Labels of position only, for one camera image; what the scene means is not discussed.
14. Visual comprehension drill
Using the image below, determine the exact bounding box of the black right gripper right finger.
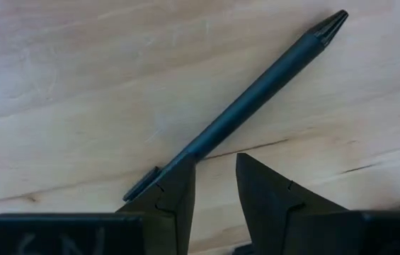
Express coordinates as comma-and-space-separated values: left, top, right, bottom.
235, 152, 400, 255

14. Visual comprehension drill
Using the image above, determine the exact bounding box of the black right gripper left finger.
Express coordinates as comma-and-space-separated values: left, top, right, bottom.
0, 152, 198, 255

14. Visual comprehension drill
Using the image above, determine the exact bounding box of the black ballpoint pen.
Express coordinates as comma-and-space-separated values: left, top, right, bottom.
122, 9, 349, 203

